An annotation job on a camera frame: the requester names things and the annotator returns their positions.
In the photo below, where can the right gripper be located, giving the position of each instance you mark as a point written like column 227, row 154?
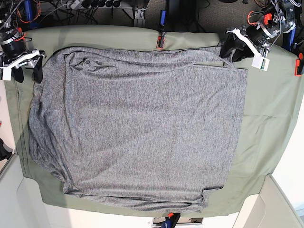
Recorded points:
column 17, row 50

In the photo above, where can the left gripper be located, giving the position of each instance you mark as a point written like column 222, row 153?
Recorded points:
column 260, row 35

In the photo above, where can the grey heathered T-shirt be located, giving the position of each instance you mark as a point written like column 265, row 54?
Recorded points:
column 152, row 131

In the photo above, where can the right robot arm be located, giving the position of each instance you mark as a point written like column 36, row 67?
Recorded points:
column 14, row 11

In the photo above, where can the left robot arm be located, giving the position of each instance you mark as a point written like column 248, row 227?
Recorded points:
column 283, row 13

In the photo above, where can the right red black clamp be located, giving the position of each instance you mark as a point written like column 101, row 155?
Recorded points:
column 299, row 65

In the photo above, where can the top centre red clamp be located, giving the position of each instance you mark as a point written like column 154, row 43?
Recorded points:
column 161, row 37

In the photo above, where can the white power strip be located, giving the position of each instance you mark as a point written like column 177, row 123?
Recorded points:
column 69, row 4

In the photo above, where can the bottom red blue clamp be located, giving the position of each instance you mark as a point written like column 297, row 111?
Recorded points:
column 171, row 220

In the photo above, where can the aluminium frame bracket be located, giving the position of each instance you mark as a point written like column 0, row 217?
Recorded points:
column 139, row 17

